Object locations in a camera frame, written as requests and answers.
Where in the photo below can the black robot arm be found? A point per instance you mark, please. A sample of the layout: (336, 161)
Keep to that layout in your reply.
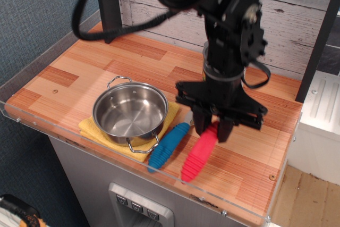
(235, 40)

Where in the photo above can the white side cabinet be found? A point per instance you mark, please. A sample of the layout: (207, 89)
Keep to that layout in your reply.
(315, 146)

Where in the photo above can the silver button panel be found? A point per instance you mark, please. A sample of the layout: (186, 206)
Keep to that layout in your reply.
(133, 209)

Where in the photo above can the dark post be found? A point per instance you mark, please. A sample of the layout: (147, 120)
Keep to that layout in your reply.
(317, 51)
(110, 14)

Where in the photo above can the yellow folded cloth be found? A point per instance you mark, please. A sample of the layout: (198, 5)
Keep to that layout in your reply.
(89, 130)

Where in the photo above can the patterned tin can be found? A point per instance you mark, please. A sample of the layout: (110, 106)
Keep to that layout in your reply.
(204, 54)

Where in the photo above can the stainless steel pot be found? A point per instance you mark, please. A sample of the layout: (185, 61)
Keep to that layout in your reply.
(131, 114)

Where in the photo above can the blue handled metal fork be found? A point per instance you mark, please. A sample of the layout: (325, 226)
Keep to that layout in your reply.
(168, 143)

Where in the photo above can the grey toy kitchen cabinet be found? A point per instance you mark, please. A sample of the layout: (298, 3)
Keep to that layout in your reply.
(90, 174)

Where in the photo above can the orange object bottom left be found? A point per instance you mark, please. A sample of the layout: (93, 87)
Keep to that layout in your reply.
(37, 222)

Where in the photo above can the clear acrylic guard rail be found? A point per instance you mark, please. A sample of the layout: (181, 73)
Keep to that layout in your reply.
(58, 78)

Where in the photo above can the red handled metal spoon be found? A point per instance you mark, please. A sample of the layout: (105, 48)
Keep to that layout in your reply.
(199, 155)

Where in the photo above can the dark left post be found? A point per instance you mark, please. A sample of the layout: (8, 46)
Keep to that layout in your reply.
(110, 14)

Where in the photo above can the dark right post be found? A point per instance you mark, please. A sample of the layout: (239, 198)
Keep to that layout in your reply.
(317, 51)

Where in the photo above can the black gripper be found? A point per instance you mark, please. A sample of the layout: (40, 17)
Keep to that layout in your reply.
(225, 99)

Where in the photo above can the black device bottom left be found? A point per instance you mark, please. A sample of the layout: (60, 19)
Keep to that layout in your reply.
(13, 215)

